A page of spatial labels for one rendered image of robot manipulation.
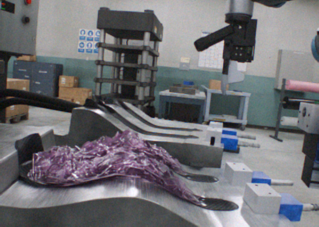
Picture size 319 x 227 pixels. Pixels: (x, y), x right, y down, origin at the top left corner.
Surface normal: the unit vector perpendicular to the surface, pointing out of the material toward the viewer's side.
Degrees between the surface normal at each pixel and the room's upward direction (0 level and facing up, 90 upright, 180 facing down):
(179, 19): 90
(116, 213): 90
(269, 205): 90
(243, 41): 90
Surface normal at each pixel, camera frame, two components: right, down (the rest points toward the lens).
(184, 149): -0.23, 0.10
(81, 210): 0.07, 0.13
